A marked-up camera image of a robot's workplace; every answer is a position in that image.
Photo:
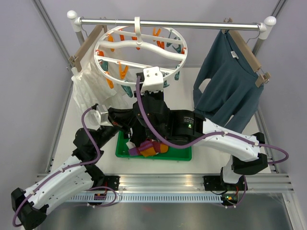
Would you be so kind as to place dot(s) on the maroon orange sock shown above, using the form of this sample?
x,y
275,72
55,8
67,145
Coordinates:
x,y
163,147

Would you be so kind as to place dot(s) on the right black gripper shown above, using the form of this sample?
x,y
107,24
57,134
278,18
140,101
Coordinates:
x,y
159,95

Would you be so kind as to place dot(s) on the beige wooden hanger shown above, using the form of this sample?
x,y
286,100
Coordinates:
x,y
249,56
75,59

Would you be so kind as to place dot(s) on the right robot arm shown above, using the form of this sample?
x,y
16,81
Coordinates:
x,y
182,129

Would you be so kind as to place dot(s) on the white garment on hanger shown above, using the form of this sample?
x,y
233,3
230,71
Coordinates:
x,y
91,87

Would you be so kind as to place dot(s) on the black sock with white stripes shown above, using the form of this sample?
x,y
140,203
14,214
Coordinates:
x,y
139,127

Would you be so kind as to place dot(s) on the left beige wooden hanger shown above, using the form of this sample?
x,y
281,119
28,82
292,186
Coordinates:
x,y
75,59

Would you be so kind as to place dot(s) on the blue sweater on hanger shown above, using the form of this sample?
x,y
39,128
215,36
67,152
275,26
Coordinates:
x,y
225,89

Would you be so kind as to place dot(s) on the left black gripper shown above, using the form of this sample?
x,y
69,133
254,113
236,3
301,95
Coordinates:
x,y
123,118

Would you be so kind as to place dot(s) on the white slotted cable duct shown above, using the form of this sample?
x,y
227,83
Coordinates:
x,y
148,198

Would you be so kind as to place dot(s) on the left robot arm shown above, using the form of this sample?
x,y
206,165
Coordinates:
x,y
78,173

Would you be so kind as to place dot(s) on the purple orange sock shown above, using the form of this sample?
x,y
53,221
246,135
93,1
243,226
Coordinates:
x,y
146,149

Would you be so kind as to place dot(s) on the silver clothes rail bar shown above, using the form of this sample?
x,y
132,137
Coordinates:
x,y
263,28

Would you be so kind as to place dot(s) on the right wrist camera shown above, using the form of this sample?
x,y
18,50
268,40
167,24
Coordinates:
x,y
151,80

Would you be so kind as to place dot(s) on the green plastic tray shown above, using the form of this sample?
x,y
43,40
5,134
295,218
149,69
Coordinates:
x,y
122,151

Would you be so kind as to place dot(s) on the white round clip hanger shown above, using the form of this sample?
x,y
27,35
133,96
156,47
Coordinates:
x,y
171,48

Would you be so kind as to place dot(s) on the teal front clothes peg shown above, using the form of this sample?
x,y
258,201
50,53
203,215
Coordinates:
x,y
176,77

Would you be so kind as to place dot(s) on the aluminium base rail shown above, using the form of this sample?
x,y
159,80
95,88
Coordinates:
x,y
196,183

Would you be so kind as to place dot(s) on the right beige wooden hanger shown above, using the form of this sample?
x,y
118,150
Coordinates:
x,y
249,56

